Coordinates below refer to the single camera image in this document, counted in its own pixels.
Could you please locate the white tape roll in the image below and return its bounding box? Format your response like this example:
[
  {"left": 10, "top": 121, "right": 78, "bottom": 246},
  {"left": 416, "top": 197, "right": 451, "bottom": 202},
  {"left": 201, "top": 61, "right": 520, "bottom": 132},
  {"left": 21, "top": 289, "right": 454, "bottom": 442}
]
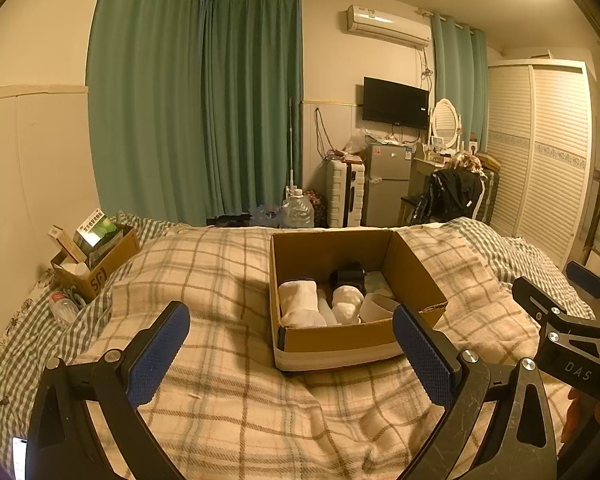
[{"left": 358, "top": 294, "right": 400, "bottom": 323}]

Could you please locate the black sock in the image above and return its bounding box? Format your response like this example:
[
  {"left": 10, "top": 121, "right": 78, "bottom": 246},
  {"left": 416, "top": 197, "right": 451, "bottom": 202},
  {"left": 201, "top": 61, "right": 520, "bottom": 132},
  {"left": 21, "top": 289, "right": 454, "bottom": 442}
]
[{"left": 329, "top": 261, "right": 366, "bottom": 295}]

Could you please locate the white plush toy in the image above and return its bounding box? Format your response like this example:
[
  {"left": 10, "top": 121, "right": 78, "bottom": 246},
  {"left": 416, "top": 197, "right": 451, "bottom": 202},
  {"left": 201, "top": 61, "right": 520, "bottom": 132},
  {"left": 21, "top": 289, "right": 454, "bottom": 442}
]
[{"left": 332, "top": 286, "right": 364, "bottom": 325}]

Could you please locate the grey white sock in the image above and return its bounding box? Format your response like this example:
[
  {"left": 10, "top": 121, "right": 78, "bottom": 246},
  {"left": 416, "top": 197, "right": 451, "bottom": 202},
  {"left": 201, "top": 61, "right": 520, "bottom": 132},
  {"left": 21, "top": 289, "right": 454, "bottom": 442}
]
[{"left": 278, "top": 281, "right": 326, "bottom": 328}]

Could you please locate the person right hand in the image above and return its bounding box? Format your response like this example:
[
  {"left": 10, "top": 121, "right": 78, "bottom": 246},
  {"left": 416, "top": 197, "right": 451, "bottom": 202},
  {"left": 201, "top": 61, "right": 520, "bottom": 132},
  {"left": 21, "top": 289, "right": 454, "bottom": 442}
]
[{"left": 560, "top": 388, "right": 588, "bottom": 444}]

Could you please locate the white smartphone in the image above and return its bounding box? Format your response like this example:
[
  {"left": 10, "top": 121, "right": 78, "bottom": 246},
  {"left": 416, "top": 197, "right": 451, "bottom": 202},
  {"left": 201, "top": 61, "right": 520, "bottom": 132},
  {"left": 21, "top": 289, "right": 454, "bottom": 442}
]
[{"left": 12, "top": 437, "right": 27, "bottom": 480}]

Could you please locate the small plastic bottle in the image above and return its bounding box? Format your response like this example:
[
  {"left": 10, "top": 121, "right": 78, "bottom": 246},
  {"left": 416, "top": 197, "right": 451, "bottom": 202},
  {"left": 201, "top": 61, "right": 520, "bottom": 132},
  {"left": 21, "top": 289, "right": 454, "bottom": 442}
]
[{"left": 50, "top": 292, "right": 79, "bottom": 326}]

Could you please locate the black jacket on chair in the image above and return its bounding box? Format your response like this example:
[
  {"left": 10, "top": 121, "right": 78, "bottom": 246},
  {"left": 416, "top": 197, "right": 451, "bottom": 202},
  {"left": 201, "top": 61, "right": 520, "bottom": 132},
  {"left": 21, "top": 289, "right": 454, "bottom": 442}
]
[{"left": 410, "top": 169, "right": 483, "bottom": 226}]

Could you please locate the beige plaid blanket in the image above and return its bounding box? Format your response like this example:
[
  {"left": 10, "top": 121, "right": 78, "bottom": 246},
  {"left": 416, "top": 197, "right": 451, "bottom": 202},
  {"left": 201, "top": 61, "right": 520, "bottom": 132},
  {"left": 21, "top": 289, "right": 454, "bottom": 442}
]
[{"left": 79, "top": 223, "right": 539, "bottom": 479}]

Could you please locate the white louvered wardrobe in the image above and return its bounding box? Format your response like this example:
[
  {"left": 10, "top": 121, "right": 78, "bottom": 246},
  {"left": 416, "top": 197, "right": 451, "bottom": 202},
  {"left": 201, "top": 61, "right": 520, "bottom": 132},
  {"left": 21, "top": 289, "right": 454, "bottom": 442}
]
[{"left": 484, "top": 60, "right": 594, "bottom": 268}]

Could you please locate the small cardboard box with items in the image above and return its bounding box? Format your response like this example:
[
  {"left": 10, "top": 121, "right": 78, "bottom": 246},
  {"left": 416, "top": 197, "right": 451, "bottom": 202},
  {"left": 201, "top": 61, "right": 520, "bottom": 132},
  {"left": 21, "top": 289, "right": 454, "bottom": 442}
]
[{"left": 48, "top": 208, "right": 140, "bottom": 302}]

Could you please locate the dressing table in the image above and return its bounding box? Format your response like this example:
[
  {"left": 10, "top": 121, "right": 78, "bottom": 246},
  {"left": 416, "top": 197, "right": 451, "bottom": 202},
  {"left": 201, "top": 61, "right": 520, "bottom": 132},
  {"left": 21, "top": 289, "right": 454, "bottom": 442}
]
[{"left": 406, "top": 154, "right": 500, "bottom": 224}]

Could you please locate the white oval mirror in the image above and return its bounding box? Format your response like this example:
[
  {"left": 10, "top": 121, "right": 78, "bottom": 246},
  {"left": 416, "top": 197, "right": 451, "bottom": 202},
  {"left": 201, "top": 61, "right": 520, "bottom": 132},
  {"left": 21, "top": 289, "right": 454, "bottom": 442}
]
[{"left": 429, "top": 98, "right": 462, "bottom": 150}]

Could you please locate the brown cardboard box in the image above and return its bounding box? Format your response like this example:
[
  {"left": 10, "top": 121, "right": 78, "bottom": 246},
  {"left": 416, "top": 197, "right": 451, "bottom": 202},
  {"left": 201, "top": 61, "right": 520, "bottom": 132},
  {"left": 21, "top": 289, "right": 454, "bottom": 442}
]
[{"left": 270, "top": 228, "right": 448, "bottom": 372}]

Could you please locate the silver mini fridge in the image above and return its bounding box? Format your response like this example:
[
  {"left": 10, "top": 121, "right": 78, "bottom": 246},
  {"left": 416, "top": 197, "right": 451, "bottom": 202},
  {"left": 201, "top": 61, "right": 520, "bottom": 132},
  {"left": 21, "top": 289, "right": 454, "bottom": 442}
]
[{"left": 363, "top": 143, "right": 412, "bottom": 228}]

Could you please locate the white suitcase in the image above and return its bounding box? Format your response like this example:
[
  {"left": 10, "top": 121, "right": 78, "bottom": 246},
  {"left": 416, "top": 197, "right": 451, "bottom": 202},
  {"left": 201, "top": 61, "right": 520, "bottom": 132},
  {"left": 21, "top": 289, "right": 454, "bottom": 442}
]
[{"left": 327, "top": 159, "right": 365, "bottom": 228}]

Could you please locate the green curtain right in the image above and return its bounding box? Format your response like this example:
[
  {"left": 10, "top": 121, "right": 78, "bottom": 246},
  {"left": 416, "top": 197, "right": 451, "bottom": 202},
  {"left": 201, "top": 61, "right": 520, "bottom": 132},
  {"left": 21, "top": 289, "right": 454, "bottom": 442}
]
[{"left": 430, "top": 13, "right": 488, "bottom": 148}]

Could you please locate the green curtain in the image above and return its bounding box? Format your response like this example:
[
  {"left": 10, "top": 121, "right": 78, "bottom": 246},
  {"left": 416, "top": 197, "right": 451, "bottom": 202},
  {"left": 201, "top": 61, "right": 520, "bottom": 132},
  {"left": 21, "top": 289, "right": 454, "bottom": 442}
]
[
  {"left": 430, "top": 13, "right": 488, "bottom": 148},
  {"left": 86, "top": 0, "right": 302, "bottom": 226}
]

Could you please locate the large water bottle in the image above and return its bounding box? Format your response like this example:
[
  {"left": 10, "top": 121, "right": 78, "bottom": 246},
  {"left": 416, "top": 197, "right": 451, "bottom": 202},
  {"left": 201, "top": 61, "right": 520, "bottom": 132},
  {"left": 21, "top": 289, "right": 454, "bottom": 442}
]
[{"left": 282, "top": 186, "right": 314, "bottom": 229}]

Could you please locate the white air conditioner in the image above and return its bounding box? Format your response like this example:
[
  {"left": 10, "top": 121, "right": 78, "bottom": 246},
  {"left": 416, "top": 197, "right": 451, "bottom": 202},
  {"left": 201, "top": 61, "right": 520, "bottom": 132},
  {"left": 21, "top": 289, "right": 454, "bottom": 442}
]
[{"left": 347, "top": 4, "right": 431, "bottom": 49}]

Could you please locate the green curtain left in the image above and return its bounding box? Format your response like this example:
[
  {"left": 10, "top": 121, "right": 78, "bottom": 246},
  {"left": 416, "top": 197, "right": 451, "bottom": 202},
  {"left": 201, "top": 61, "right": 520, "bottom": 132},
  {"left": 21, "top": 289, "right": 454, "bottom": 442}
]
[{"left": 86, "top": 0, "right": 302, "bottom": 226}]

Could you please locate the black wall television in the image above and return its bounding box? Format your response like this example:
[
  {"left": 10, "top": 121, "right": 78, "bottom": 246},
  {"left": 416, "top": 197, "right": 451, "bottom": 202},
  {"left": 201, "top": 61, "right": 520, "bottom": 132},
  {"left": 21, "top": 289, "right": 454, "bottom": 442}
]
[{"left": 362, "top": 77, "right": 429, "bottom": 129}]

